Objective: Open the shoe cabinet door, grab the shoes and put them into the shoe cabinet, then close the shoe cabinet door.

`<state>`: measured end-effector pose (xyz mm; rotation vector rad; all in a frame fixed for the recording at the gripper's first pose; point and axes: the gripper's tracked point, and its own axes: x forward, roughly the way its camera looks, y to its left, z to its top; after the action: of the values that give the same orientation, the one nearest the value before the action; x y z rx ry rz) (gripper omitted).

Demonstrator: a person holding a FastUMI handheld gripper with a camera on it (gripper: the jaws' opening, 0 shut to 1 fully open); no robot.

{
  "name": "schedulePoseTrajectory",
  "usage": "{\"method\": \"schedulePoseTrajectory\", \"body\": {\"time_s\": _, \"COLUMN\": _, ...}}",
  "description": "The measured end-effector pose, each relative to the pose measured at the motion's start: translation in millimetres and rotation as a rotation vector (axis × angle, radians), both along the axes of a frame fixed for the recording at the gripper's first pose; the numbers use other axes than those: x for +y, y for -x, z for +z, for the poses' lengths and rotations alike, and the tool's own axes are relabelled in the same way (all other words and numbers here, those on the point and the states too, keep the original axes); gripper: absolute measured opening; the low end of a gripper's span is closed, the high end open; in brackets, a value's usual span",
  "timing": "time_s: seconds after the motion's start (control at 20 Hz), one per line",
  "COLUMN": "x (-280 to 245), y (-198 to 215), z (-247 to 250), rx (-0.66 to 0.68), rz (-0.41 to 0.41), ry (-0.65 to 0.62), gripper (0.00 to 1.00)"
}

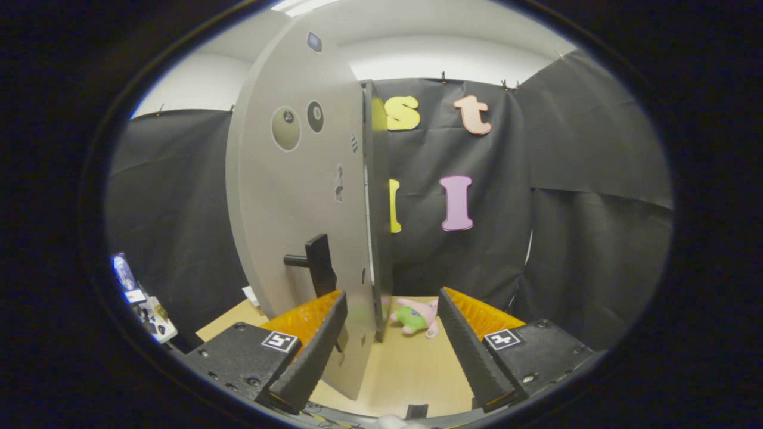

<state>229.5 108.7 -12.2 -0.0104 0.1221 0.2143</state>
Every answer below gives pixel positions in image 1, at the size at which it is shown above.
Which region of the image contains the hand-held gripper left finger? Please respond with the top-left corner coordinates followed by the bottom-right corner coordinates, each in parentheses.
top-left (182, 290), bottom-right (349, 415)

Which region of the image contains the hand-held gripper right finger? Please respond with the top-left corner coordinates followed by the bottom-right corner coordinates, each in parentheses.
top-left (436, 287), bottom-right (597, 414)

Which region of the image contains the light grey shoe cabinet door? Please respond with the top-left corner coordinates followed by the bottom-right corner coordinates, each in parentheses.
top-left (225, 15), bottom-right (377, 402)

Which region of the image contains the grey shoe cabinet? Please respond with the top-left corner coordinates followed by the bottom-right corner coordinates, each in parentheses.
top-left (361, 80), bottom-right (395, 344)

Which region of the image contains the pink and green plush toy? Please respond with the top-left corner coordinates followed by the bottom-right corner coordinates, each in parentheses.
top-left (390, 298), bottom-right (441, 340)

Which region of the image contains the white tray of small items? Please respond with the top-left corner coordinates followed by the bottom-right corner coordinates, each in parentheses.
top-left (138, 295), bottom-right (178, 345)

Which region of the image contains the black backdrop cloth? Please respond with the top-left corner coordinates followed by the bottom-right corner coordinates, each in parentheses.
top-left (107, 49), bottom-right (674, 353)

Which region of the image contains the blue round object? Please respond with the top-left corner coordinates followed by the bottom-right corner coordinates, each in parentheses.
top-left (113, 253), bottom-right (139, 292)

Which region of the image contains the long ceiling light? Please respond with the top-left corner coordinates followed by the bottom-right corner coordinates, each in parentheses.
top-left (271, 0), bottom-right (342, 17)

